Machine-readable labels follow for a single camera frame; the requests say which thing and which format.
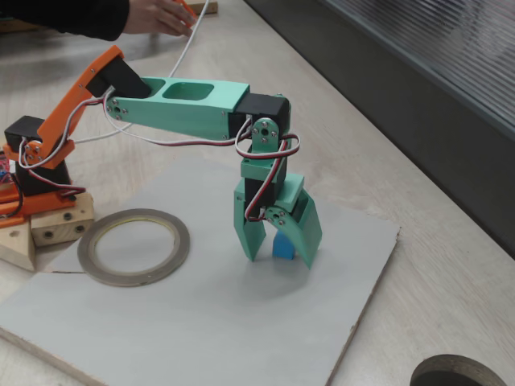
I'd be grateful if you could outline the black cable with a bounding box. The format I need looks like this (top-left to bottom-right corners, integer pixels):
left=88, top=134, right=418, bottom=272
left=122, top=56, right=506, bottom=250
left=0, top=195, right=24, bottom=221

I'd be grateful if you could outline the grey ring of tape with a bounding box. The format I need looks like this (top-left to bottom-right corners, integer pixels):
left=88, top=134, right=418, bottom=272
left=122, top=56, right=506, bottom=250
left=76, top=207, right=191, bottom=288

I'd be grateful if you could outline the red circuit board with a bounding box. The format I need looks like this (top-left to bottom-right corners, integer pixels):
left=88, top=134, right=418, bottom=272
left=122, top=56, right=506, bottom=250
left=0, top=150, right=17, bottom=186

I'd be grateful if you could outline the orange leader arm handle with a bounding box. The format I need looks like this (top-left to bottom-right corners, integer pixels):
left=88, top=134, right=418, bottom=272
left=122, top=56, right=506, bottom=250
left=173, top=0, right=199, bottom=30

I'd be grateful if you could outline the frosted glass desk partition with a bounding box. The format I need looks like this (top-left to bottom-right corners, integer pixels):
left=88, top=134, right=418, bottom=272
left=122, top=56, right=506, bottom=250
left=245, top=0, right=515, bottom=258

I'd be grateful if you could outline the light wooden wedge block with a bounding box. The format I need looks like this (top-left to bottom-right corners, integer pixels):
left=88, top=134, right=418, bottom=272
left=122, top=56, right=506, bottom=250
left=0, top=219, right=37, bottom=271

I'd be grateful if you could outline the wooden base plank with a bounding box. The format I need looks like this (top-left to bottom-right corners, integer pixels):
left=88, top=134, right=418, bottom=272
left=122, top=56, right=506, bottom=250
left=30, top=191, right=96, bottom=247

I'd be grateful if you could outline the blue cube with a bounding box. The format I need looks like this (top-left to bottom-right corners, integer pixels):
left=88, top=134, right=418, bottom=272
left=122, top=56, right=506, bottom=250
left=272, top=232, right=297, bottom=261

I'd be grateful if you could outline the white-faced wooden board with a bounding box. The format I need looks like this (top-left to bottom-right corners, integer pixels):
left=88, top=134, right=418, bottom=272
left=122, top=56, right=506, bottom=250
left=0, top=156, right=402, bottom=386

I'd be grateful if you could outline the red white black servo wire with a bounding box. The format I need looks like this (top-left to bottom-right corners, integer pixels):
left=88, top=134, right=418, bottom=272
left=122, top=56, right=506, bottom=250
left=235, top=116, right=302, bottom=223
left=15, top=136, right=86, bottom=202
left=66, top=88, right=250, bottom=149

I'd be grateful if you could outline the white USB cable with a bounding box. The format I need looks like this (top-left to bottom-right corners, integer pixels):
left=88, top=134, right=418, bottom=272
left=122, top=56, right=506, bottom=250
left=74, top=0, right=210, bottom=145

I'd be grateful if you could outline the black-sleeved forearm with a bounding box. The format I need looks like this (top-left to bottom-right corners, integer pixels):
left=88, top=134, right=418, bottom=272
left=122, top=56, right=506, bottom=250
left=0, top=0, right=132, bottom=41

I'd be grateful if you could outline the orange circuit board mount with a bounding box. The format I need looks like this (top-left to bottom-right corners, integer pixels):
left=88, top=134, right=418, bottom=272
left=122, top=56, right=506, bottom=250
left=0, top=183, right=24, bottom=228

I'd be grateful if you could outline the thin wooden plank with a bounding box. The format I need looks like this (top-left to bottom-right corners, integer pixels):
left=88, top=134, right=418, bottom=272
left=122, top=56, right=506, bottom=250
left=180, top=0, right=218, bottom=15

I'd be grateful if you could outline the person's hand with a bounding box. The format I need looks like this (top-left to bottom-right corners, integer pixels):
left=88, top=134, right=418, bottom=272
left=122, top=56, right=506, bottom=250
left=122, top=0, right=198, bottom=39

